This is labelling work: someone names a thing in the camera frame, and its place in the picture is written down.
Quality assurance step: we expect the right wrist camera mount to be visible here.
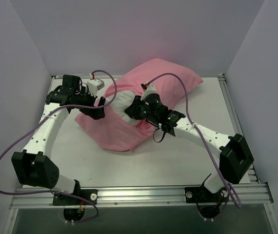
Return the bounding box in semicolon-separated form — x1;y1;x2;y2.
140;82;156;101

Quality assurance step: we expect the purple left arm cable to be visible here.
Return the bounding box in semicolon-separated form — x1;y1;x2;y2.
0;70;118;223

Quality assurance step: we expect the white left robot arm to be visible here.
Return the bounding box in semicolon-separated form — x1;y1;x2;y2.
11;75;104;204

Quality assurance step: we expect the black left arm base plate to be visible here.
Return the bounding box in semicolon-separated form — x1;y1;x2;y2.
52;189;98;206

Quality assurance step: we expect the front aluminium rail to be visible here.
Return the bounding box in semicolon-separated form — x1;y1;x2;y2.
10;183;273;209

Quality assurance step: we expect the pink rose-print pillowcase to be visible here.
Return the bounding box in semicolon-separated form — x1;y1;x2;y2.
75;58;203;152

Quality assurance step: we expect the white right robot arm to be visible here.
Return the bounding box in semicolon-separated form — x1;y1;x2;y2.
125;93;254;201

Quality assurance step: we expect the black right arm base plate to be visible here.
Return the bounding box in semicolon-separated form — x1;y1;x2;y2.
184;186;228;204

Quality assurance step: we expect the white pillow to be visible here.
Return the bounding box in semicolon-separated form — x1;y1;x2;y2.
110;91;139;126

